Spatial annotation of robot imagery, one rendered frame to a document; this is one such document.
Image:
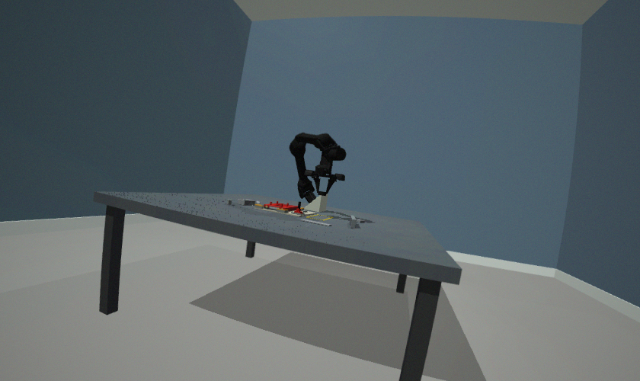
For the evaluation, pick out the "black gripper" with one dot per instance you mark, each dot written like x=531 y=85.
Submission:
x=333 y=177

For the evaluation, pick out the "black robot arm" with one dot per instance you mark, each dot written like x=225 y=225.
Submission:
x=331 y=152

